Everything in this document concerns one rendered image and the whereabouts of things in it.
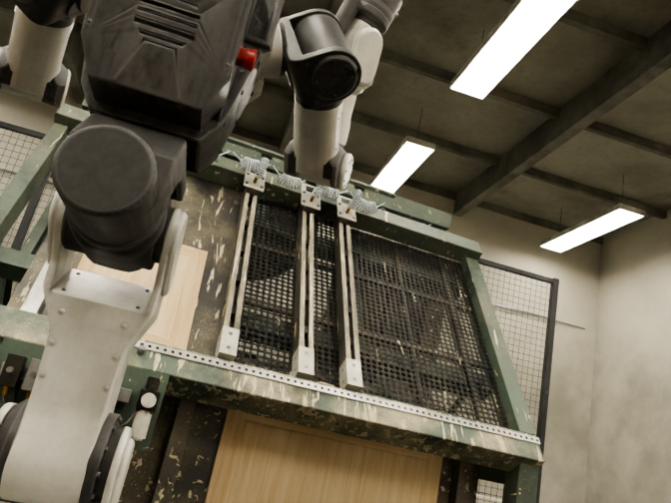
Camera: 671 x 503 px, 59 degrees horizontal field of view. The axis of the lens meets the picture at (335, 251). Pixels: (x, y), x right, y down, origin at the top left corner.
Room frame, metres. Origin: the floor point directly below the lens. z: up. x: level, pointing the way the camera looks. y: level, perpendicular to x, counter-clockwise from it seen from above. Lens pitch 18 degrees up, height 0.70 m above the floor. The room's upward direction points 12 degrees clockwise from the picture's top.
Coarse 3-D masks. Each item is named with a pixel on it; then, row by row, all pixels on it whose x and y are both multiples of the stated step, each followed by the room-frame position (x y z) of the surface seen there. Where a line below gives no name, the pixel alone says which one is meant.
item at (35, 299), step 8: (48, 264) 2.05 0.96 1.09; (40, 272) 2.02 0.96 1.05; (40, 280) 2.01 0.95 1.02; (32, 288) 1.98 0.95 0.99; (40, 288) 1.99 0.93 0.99; (32, 296) 1.96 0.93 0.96; (40, 296) 1.97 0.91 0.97; (24, 304) 1.94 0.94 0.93; (32, 304) 1.95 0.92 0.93; (40, 304) 1.96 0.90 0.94
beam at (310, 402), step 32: (0, 320) 1.87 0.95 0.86; (32, 320) 1.91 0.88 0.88; (192, 352) 2.06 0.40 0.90; (192, 384) 2.02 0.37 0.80; (224, 384) 2.04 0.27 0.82; (256, 384) 2.08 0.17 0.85; (288, 384) 2.13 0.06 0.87; (288, 416) 2.16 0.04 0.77; (320, 416) 2.16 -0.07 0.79; (352, 416) 2.16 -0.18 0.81; (384, 416) 2.21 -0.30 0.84; (416, 416) 2.27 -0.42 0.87; (416, 448) 2.31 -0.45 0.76; (448, 448) 2.31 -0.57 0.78; (480, 448) 2.31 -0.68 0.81; (512, 448) 2.36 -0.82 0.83
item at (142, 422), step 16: (0, 352) 1.85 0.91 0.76; (16, 352) 1.86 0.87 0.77; (32, 352) 1.87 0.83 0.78; (0, 368) 1.81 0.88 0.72; (16, 368) 1.77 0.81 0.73; (32, 368) 1.78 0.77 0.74; (128, 368) 1.95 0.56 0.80; (0, 384) 1.77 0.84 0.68; (16, 384) 1.79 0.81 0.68; (32, 384) 1.79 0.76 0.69; (128, 384) 1.95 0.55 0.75; (144, 384) 1.97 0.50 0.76; (160, 384) 1.98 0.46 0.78; (0, 400) 1.86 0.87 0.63; (16, 400) 1.83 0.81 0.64; (128, 400) 1.91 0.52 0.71; (144, 400) 1.89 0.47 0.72; (160, 400) 1.98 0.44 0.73; (128, 416) 1.96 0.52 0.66; (144, 416) 1.91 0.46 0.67; (144, 432) 1.92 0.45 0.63; (144, 448) 1.98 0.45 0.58
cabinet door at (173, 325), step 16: (192, 256) 2.35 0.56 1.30; (96, 272) 2.14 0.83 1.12; (112, 272) 2.16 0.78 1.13; (128, 272) 2.19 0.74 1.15; (144, 272) 2.22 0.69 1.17; (176, 272) 2.28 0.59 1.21; (192, 272) 2.30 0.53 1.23; (176, 288) 2.23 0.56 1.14; (192, 288) 2.26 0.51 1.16; (176, 304) 2.19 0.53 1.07; (192, 304) 2.21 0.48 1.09; (160, 320) 2.13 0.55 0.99; (176, 320) 2.15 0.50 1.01; (192, 320) 2.18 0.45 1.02; (144, 336) 2.06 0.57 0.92; (160, 336) 2.09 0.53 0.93; (176, 336) 2.11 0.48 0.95
